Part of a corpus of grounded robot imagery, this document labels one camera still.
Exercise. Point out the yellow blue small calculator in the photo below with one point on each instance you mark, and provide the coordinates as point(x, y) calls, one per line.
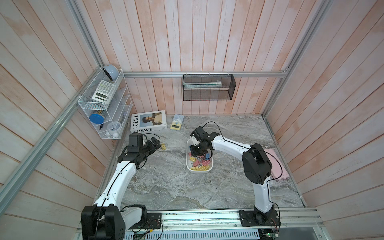
point(177, 122)

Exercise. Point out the black mesh wall basket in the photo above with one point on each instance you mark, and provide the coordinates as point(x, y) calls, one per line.
point(213, 94)

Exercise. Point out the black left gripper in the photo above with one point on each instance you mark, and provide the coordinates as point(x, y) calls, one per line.
point(152, 148)

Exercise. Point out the white desk calculator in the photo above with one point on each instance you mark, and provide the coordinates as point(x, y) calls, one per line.
point(104, 92)

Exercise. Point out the white wire wall shelf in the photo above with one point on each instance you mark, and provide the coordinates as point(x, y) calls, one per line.
point(117, 111)

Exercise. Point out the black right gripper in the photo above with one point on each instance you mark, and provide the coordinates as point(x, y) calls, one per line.
point(193, 153)

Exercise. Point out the white plastic storage box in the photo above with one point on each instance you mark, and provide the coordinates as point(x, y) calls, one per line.
point(198, 165)

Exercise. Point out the pink plastic box lid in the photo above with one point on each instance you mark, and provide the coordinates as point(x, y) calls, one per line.
point(278, 170)

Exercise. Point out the LOEWE white book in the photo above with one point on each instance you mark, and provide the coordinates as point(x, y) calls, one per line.
point(148, 122)

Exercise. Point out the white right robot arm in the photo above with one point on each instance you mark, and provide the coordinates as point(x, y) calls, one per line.
point(257, 168)

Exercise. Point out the green white item in basket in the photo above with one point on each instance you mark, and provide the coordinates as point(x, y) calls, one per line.
point(203, 85)

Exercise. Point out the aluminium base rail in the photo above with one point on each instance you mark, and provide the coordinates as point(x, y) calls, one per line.
point(234, 224)

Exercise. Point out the light blue round clock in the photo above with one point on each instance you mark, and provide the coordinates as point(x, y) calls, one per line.
point(111, 72)

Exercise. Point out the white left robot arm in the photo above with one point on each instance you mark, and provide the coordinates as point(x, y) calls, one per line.
point(106, 219)

